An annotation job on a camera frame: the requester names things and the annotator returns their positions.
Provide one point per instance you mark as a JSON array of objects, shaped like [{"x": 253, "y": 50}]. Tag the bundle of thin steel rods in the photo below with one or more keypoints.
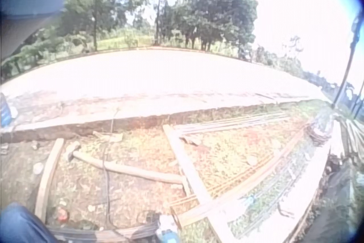
[{"x": 233, "y": 122}]

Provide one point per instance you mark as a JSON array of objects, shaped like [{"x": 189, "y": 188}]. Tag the pale wooden plank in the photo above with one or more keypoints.
[{"x": 190, "y": 169}]

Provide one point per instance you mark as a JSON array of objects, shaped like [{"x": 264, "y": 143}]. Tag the rusty orange rebar rods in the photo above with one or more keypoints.
[{"x": 241, "y": 176}]

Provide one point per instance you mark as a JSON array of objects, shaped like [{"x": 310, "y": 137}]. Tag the group of trees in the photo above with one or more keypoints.
[{"x": 216, "y": 9}]

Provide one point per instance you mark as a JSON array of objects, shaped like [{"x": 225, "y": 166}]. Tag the long brown wooden plank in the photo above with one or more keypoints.
[{"x": 256, "y": 179}]

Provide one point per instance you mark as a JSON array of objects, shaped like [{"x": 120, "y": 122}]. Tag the white and blue object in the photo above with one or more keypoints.
[{"x": 167, "y": 230}]

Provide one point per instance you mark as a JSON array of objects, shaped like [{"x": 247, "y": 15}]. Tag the wide white board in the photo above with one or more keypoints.
[{"x": 301, "y": 197}]

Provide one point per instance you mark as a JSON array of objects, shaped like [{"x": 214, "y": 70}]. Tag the short wooden plank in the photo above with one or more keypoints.
[{"x": 49, "y": 177}]

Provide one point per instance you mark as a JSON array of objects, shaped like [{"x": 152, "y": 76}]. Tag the bundle of dark rebar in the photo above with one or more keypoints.
[{"x": 94, "y": 234}]

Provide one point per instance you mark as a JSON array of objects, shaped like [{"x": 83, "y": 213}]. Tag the small red object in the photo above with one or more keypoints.
[{"x": 62, "y": 215}]

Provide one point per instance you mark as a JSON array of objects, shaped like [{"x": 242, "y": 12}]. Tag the dark utility pole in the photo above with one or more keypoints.
[{"x": 347, "y": 61}]

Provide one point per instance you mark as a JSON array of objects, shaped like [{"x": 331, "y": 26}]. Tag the pile of wooden sticks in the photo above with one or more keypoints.
[{"x": 354, "y": 140}]

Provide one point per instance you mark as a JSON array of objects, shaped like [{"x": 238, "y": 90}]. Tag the blue container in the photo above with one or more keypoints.
[{"x": 5, "y": 112}]

